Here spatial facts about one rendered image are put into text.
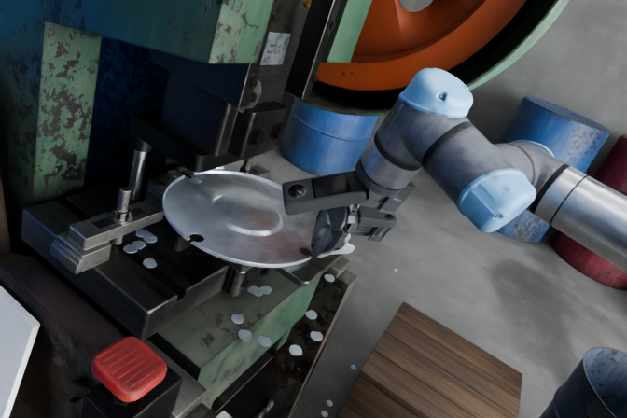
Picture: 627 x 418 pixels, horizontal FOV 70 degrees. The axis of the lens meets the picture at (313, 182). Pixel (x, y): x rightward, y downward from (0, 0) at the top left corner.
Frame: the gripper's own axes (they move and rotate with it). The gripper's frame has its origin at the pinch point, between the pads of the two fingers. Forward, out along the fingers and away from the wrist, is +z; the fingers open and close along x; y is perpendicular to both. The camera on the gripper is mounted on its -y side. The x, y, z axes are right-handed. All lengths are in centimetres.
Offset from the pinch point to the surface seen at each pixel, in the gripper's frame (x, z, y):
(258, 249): -0.2, 1.3, -8.9
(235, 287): -0.6, 13.0, -9.4
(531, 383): 5, 86, 136
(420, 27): 41, -24, 21
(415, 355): 2, 47, 52
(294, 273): -5.0, -0.1, -4.0
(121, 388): -22.7, -4.0, -27.0
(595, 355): -3, 35, 110
